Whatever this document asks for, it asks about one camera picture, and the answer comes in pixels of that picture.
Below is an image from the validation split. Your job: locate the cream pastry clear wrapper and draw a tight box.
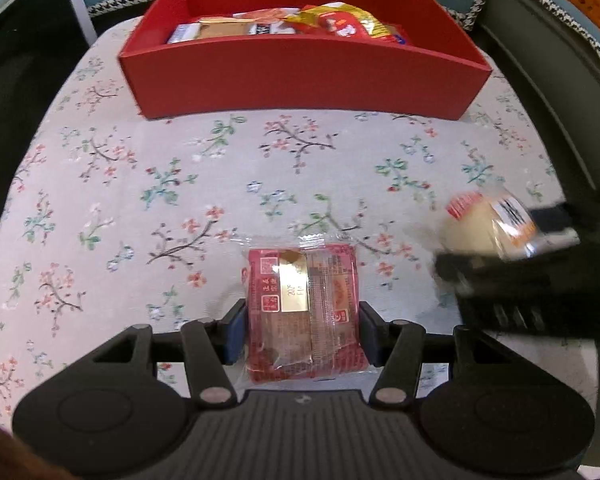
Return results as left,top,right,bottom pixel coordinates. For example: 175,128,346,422
439,188,580,260

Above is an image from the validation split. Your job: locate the red cake packet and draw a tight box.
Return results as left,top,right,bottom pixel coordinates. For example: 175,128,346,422
246,234,368,384

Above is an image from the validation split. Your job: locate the red yellow snack packet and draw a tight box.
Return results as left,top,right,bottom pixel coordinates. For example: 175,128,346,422
284,2,407,44

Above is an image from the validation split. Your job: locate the silver white candy packet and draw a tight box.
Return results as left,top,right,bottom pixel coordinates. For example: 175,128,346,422
168,22,201,44

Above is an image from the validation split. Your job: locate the white noodle snack packet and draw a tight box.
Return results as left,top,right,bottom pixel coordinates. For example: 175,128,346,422
232,8,300,36

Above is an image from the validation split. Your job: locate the dark green sofa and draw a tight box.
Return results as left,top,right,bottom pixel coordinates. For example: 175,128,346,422
475,0,600,197

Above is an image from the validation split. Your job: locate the floral table cloth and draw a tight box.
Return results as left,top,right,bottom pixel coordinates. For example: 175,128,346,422
0,21,564,426

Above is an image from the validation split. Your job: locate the red cardboard box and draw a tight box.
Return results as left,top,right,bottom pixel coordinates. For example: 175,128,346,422
118,0,491,120

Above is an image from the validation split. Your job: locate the small gold candy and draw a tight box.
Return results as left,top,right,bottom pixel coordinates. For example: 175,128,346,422
196,16,254,39

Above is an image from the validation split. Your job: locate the black side table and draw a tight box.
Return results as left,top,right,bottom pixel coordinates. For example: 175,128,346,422
0,0,95,215

